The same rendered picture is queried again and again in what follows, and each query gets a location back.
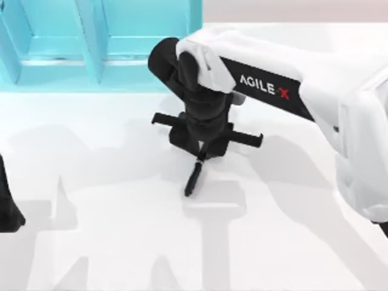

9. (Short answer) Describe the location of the light blue rack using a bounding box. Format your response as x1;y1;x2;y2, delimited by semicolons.
0;0;204;93

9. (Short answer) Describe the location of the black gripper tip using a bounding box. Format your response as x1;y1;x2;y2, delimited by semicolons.
0;154;27;235

